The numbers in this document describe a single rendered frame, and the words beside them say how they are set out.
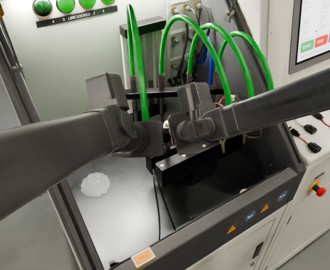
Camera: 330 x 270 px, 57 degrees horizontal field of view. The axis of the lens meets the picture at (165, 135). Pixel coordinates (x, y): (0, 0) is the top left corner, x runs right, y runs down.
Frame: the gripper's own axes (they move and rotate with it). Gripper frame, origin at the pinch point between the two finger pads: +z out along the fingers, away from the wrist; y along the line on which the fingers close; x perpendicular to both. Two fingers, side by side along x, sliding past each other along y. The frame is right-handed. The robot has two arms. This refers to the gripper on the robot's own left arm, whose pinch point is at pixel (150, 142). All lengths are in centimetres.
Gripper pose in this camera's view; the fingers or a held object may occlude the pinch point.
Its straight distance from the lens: 67.0
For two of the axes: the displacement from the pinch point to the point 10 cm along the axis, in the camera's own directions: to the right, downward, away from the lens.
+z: 2.5, 0.8, 9.6
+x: 0.3, 10.0, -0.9
